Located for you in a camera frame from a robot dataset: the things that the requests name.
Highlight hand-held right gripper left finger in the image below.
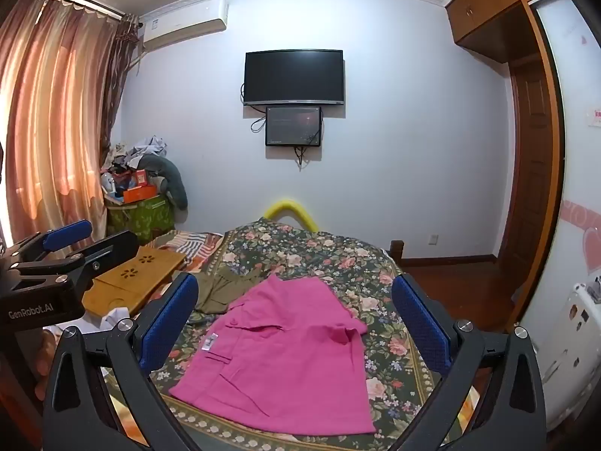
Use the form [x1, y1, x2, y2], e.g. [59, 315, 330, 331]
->
[41, 272, 200, 451]

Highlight black wall television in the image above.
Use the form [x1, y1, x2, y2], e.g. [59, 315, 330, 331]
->
[243, 49, 346, 106]

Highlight white appliance with stickers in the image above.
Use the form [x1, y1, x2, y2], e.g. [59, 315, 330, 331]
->
[535, 275, 601, 433]

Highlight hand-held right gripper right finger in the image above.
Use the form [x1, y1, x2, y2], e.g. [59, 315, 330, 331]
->
[391, 272, 548, 451]

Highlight white air conditioner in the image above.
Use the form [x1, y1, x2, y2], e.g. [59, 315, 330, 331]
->
[141, 0, 229, 52]

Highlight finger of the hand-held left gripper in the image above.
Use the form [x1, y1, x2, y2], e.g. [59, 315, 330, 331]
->
[9, 219, 93, 265]
[61, 229, 140, 292]

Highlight white wardrobe door pink hearts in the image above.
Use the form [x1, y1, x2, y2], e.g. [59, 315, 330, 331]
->
[535, 0, 601, 301]

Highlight pile of clothes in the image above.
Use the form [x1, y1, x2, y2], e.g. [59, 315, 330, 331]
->
[110, 135, 168, 170]

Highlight white cloth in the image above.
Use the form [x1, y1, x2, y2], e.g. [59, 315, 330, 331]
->
[44, 307, 137, 335]

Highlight grey plush toy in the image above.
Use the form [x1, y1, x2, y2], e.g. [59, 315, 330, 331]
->
[136, 154, 189, 210]

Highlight pink pants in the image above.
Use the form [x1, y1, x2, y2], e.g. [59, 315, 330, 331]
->
[168, 275, 376, 434]

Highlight green storage box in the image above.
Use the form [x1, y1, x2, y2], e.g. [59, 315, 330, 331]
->
[104, 195, 175, 245]

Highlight yellow foam tube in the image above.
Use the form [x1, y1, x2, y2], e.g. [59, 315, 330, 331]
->
[263, 200, 320, 233]

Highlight person's left hand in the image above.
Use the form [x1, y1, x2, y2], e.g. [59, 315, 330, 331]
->
[35, 333, 62, 401]

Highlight orange pink curtain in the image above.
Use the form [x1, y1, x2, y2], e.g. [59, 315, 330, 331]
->
[0, 0, 124, 245]

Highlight striped cloth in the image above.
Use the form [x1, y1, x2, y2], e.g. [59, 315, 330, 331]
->
[162, 231, 223, 271]

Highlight black looped cable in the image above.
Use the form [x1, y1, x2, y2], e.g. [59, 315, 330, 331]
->
[250, 103, 268, 135]

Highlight small black wall monitor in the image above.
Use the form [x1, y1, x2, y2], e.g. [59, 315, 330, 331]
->
[265, 106, 322, 147]

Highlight wooden overhead cabinet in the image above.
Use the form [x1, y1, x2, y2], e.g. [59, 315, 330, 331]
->
[445, 0, 562, 64]

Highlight wooden lap desk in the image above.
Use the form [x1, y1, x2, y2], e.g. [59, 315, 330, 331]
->
[82, 245, 187, 316]

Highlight floral bedspread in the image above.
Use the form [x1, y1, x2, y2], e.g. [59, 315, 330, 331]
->
[101, 217, 475, 451]

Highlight olive green pants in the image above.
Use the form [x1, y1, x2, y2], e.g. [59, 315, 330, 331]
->
[195, 268, 278, 315]

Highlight dark brown curtain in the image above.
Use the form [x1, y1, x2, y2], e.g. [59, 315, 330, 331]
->
[101, 12, 142, 170]

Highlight orange box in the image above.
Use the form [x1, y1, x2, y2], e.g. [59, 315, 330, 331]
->
[123, 184, 158, 204]

